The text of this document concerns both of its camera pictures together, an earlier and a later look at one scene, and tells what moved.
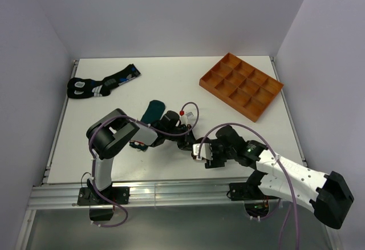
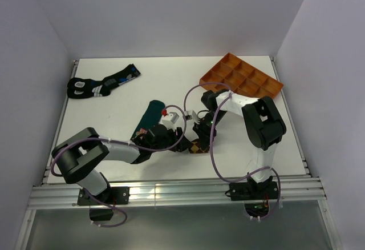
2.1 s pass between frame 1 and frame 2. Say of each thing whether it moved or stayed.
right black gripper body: moved
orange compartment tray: stayed
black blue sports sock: stayed
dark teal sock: stayed
